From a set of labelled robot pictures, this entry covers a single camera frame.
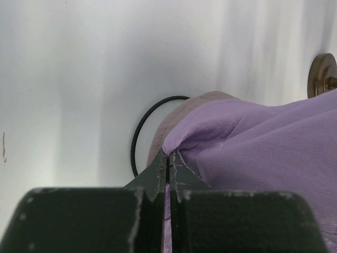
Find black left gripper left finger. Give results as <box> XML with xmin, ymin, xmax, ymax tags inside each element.
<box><xmin>1</xmin><ymin>151</ymin><xmax>165</xmax><ymax>252</ymax></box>

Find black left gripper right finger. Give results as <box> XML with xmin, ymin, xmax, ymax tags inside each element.
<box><xmin>171</xmin><ymin>152</ymin><xmax>328</xmax><ymax>252</ymax></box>

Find grey bucket hat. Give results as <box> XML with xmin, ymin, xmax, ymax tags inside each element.
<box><xmin>146</xmin><ymin>91</ymin><xmax>237</xmax><ymax>167</ymax></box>

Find purple bucket hat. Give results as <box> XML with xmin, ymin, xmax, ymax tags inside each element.
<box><xmin>162</xmin><ymin>91</ymin><xmax>336</xmax><ymax>252</ymax></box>

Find black wire hat stand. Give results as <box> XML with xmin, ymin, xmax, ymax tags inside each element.
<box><xmin>130</xmin><ymin>95</ymin><xmax>190</xmax><ymax>178</ymax></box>

